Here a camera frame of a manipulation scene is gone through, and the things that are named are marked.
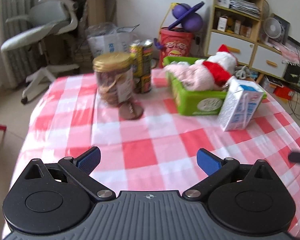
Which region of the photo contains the grey fuzzy cloth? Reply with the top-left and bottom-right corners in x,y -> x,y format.
234,66 -> 250,80

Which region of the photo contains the white plush santa toy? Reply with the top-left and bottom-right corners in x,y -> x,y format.
195,44 -> 238,87

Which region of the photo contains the pink checkered tablecloth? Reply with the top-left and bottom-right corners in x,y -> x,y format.
12,70 -> 300,236

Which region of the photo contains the green plastic bin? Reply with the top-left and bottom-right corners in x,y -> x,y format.
162,56 -> 268,117

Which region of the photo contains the white blue milk carton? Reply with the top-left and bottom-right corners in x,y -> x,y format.
218,80 -> 266,131

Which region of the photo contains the gold lid cookie jar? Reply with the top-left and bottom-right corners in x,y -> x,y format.
93,52 -> 133,107

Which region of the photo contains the small white desk fan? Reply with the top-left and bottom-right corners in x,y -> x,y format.
263,17 -> 283,44

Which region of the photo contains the red chips bucket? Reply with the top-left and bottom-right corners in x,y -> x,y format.
159,27 -> 194,68

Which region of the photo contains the black yellow tin can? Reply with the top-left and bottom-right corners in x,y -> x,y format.
130,40 -> 153,94

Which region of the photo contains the wooden shelf cabinet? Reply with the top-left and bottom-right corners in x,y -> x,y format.
204,0 -> 287,79

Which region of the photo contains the purple bounce ball toy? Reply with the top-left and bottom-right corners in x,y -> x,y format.
168,1 -> 205,33

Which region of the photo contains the grey office chair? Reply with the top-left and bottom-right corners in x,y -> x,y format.
1,0 -> 79,105

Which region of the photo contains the wooden desk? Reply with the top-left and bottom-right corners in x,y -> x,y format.
86,0 -> 106,27

